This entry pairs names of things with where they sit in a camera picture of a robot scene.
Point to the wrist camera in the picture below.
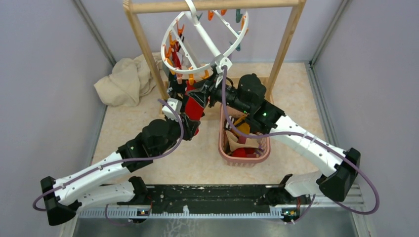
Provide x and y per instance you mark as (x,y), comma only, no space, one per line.
(171,109)
(217,65)

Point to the beige crumpled cloth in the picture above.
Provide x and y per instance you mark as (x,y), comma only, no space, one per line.
(129,80)

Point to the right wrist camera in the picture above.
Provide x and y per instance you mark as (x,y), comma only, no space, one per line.
(217,65)

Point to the plain red sock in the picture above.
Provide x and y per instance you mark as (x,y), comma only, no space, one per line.
(192,109)

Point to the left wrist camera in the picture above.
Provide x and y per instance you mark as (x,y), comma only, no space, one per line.
(171,109)

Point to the black sock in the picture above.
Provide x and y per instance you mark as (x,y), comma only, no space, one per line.
(175,89)

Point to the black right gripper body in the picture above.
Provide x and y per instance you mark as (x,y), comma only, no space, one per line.
(213,90)

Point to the mustard yellow sock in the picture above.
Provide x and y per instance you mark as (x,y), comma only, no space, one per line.
(242,125)

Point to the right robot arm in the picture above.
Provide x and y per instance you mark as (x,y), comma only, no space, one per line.
(336,173)

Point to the beige maroon striped sock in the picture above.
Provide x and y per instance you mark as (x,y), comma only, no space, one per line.
(235,142)

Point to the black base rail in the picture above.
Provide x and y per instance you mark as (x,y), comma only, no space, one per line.
(224,200)

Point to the pink plastic laundry basket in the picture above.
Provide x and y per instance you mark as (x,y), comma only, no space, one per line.
(224,150)

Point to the white round clip hanger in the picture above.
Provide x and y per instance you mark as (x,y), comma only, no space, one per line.
(188,60)

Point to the orange plastic clip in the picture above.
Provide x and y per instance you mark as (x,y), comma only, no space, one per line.
(191,79)

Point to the red snowflake sock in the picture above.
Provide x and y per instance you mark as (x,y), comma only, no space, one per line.
(175,58)

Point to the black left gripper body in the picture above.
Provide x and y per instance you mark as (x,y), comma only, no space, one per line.
(187,132)

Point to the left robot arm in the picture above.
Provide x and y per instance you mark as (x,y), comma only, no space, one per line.
(65,197)

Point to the teal plastic clip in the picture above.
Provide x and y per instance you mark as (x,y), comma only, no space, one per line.
(238,48)

